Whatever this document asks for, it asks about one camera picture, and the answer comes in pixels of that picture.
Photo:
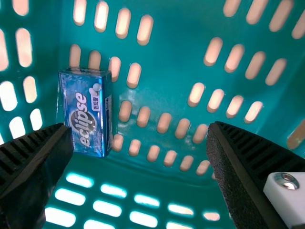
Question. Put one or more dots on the teal shopping basket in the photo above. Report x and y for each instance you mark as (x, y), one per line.
(171, 59)

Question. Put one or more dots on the blue rectangular box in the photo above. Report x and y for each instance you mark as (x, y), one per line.
(83, 107)

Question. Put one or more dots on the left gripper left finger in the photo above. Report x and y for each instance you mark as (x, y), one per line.
(31, 171)

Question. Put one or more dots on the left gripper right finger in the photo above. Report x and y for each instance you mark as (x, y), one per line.
(238, 162)

